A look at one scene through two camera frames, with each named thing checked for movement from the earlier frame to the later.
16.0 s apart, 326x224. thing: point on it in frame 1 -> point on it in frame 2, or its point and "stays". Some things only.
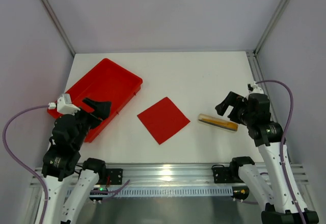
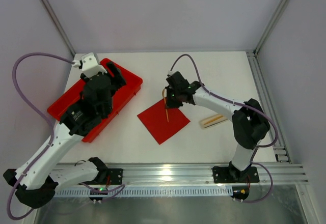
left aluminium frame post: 50,10 stays
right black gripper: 235,109 -> 172,102
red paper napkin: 163,119 stays
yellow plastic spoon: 230,126 -> 164,93
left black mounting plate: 115,175 stays
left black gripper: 91,113 -> 112,76
